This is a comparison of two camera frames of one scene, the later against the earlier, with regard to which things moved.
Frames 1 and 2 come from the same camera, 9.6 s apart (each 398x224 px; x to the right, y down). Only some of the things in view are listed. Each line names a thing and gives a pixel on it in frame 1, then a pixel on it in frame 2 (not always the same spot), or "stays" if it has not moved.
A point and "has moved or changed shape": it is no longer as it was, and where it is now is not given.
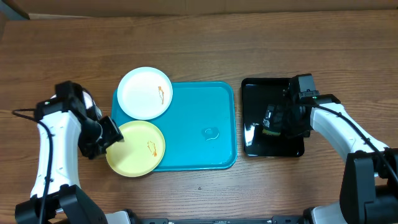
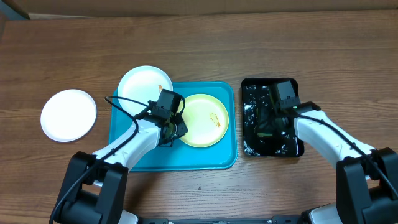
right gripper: [305, 132] → [268, 126]
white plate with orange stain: [145, 93] stays
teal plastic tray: [199, 127] stays
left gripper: [114, 135] → [183, 128]
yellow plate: [140, 152] has moved or changed shape
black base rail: [275, 219] stays
